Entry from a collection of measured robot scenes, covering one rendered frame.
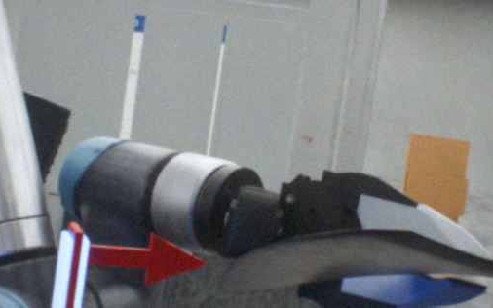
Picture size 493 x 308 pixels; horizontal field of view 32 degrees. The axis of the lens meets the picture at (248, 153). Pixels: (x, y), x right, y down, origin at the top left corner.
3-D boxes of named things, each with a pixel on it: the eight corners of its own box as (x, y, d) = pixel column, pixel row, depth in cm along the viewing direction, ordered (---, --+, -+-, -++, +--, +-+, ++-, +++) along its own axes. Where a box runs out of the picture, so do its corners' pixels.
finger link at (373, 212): (520, 220, 57) (392, 202, 62) (491, 212, 52) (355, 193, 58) (513, 267, 57) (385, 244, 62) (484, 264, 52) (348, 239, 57)
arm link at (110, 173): (109, 226, 79) (122, 134, 78) (203, 253, 72) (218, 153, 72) (42, 229, 72) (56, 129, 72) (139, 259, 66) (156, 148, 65)
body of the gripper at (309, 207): (404, 197, 64) (270, 170, 71) (352, 183, 57) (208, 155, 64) (384, 298, 64) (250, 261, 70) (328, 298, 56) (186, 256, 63)
